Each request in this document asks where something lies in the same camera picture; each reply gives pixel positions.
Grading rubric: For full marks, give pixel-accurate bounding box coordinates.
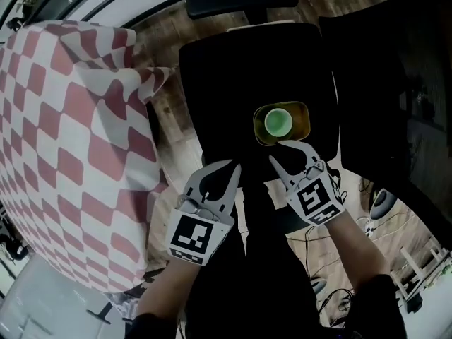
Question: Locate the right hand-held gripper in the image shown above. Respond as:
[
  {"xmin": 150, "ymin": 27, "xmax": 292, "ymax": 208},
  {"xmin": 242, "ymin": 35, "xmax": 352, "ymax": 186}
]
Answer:
[{"xmin": 268, "ymin": 140, "xmax": 346, "ymax": 227}]

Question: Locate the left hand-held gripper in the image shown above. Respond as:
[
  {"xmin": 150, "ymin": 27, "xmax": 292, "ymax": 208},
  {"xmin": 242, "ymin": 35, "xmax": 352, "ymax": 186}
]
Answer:
[{"xmin": 165, "ymin": 159, "xmax": 242, "ymax": 267}]

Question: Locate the yellow square tray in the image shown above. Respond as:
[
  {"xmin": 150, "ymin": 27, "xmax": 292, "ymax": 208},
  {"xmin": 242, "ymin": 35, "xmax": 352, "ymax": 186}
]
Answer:
[{"xmin": 252, "ymin": 100, "xmax": 312, "ymax": 147}]

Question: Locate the green cup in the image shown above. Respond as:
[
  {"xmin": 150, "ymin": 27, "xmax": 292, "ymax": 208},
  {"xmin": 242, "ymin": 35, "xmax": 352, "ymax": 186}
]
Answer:
[{"xmin": 264, "ymin": 107, "xmax": 294, "ymax": 138}]

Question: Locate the person's left forearm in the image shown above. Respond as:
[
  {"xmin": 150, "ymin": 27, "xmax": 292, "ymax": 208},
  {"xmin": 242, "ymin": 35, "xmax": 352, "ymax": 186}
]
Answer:
[{"xmin": 133, "ymin": 258, "xmax": 199, "ymax": 326}]

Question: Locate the person's right forearm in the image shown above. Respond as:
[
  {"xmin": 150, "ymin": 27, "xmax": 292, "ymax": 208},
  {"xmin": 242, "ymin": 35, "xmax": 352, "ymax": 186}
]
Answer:
[{"xmin": 322, "ymin": 210, "xmax": 388, "ymax": 296}]

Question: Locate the open black grey case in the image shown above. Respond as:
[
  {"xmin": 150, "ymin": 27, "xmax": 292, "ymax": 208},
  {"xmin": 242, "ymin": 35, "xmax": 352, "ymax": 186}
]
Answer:
[{"xmin": 369, "ymin": 188, "xmax": 398, "ymax": 221}]

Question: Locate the black mesh office chair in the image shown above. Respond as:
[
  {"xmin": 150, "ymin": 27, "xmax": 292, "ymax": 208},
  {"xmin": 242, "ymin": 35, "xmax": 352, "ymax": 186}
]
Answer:
[{"xmin": 178, "ymin": 0, "xmax": 452, "ymax": 253}]

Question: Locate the person's black shirt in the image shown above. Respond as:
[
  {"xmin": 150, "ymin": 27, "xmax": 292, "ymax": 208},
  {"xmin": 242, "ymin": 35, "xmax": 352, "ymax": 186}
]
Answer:
[{"xmin": 124, "ymin": 231, "xmax": 408, "ymax": 339}]

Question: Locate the grey oval object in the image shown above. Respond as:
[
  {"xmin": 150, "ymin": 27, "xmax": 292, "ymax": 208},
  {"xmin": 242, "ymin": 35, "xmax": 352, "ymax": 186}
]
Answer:
[{"xmin": 309, "ymin": 277, "xmax": 328, "ymax": 297}]

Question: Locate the crumpled white cloth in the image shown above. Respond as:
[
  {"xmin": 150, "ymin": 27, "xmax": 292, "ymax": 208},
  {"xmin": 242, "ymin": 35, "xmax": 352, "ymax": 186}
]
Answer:
[{"xmin": 105, "ymin": 289, "xmax": 143, "ymax": 319}]

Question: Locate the pink white checkered tablecloth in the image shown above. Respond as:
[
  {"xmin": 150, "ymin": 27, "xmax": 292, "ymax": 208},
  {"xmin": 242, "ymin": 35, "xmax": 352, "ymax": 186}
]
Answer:
[{"xmin": 0, "ymin": 20, "xmax": 174, "ymax": 295}]

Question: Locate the white desk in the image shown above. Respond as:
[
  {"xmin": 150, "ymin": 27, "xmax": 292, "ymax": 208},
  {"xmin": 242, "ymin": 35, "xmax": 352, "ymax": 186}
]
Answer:
[{"xmin": 0, "ymin": 252, "xmax": 125, "ymax": 339}]

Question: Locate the curved black wooden-top railing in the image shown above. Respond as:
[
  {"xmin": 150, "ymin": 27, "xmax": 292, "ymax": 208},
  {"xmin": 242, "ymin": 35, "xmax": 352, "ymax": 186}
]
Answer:
[{"xmin": 0, "ymin": 0, "xmax": 248, "ymax": 32}]

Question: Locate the long white cable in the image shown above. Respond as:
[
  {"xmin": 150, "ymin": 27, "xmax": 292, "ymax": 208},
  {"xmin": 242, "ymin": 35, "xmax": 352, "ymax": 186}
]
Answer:
[{"xmin": 355, "ymin": 215, "xmax": 436, "ymax": 244}]

